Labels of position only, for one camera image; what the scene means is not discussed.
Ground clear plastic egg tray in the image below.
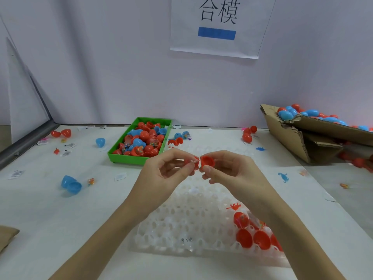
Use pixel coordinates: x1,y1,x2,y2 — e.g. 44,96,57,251
129,150,292,267

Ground pile of capsule halves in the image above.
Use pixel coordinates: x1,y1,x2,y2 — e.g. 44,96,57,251
112,121,169,158

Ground person's left forearm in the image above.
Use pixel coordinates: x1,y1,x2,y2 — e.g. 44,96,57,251
49,202,149,280

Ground person's left hand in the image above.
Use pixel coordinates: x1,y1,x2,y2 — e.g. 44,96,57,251
124,149,200,222

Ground flat brown cardboard sheet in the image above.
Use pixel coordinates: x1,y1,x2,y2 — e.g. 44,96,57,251
0,226,20,253

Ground blue egg shell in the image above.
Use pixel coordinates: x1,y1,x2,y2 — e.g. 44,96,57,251
61,175,83,195

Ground small capsule cluster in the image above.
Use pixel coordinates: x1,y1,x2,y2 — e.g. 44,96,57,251
168,131,192,145

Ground person's right forearm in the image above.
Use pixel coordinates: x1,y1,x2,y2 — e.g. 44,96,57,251
255,196,346,280

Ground green plastic tray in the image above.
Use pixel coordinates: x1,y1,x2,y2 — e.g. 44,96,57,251
107,117,173,166

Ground person's right hand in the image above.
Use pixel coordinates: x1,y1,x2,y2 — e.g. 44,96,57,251
199,150,276,216

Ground clear triangular panel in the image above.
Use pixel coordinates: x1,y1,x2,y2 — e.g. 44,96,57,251
6,38,50,144

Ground white paper sign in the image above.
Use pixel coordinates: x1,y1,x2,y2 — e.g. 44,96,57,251
170,0,277,60

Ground pile of finished eggs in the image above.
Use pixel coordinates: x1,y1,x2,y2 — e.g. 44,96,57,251
277,103,373,131

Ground grey metal rail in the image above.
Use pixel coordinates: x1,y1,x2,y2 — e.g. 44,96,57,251
0,121,59,168

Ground cardboard box of capsules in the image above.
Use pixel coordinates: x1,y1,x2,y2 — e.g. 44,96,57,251
260,103,373,165

